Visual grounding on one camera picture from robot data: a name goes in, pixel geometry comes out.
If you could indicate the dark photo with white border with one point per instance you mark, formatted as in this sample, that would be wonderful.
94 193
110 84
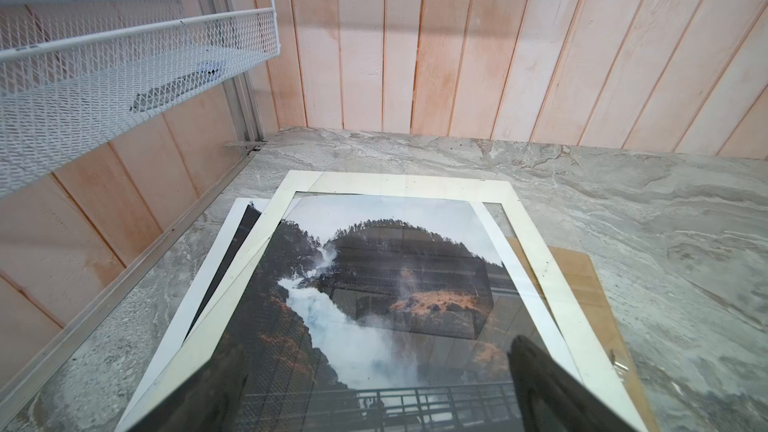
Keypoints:
182 320

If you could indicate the waterfall landscape photo print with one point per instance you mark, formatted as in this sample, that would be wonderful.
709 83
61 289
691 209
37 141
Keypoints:
376 313

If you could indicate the white wire mesh shelf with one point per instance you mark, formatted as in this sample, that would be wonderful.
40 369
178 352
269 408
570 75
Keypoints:
77 73

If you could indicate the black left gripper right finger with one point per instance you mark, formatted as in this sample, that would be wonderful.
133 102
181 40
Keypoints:
550 399

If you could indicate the white photo mat board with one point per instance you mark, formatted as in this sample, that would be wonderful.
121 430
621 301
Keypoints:
499 208

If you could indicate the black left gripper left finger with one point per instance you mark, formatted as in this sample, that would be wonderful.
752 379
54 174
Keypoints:
207 401

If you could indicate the brown cardboard backing board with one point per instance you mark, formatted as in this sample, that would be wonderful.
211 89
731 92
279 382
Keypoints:
594 300

